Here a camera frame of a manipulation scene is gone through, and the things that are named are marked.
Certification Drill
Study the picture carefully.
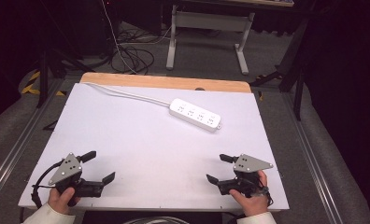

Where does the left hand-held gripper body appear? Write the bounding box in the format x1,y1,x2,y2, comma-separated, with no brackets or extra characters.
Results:
48,152,106,207

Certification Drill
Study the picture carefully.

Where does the white power strip cable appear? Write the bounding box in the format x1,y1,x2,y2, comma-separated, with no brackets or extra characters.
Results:
84,81,172,107

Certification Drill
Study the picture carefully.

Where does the person's right hand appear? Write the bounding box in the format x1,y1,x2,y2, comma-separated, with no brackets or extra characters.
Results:
229,170,270,217

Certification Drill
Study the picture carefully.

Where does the black metal stand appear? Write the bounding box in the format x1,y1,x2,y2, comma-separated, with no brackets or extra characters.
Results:
36,46,95,109
249,18,309,121

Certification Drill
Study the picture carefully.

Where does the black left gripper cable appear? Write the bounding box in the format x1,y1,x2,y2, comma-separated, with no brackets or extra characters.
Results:
31,160,65,210

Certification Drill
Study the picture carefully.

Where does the white power strip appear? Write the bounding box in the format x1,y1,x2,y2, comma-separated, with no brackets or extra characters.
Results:
168,98,222,133

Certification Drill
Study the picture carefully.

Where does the white board table cover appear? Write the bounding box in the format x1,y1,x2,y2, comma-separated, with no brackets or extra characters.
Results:
18,82,291,213

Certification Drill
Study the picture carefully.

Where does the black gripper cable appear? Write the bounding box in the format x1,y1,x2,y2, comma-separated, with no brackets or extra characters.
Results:
257,186,275,207
31,160,65,210

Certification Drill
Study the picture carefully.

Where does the yellow black floor tape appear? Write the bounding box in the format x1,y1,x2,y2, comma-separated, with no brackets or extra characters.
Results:
20,70,66,97

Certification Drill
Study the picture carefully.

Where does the aluminium floor rail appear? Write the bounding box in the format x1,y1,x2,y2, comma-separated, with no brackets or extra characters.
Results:
281,92,344,224
0,79,66,201

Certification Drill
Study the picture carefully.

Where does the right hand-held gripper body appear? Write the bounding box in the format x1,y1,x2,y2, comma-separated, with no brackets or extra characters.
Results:
216,153,275,199

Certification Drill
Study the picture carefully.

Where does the person's left hand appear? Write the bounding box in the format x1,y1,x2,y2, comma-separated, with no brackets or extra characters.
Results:
47,186,81,216

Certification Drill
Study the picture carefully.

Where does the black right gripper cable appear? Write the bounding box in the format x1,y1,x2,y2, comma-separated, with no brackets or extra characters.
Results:
257,186,275,207

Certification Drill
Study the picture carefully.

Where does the white floor cable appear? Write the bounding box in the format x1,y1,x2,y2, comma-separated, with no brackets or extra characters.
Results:
100,0,138,75

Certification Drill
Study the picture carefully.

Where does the black floor cable bundle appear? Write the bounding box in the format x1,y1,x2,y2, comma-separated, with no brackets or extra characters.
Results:
110,27,156,76

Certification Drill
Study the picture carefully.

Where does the white metal stand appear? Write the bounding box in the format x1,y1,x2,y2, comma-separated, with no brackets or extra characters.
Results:
165,0,295,76

